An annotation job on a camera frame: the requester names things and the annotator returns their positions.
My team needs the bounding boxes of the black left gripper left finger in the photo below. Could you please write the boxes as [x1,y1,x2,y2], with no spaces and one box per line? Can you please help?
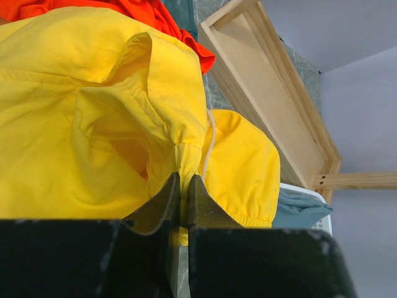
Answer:
[126,173,180,297]

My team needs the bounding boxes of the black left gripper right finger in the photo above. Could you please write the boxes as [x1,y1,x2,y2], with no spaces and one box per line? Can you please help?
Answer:
[188,175,240,297]

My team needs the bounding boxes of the yellow shorts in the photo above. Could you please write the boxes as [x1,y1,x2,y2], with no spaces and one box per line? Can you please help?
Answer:
[1,7,280,228]

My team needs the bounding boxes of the wooden hanger rack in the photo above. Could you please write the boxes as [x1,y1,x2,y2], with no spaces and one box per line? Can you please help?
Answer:
[198,1,396,202]

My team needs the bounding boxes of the orange shorts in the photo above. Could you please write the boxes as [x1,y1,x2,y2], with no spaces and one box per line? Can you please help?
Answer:
[1,1,216,75]

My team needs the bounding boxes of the grey-blue cloth in basket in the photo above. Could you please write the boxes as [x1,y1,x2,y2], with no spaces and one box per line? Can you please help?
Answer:
[272,188,333,230]

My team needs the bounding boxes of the white perforated plastic basket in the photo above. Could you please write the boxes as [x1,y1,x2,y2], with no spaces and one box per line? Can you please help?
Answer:
[279,182,333,237]

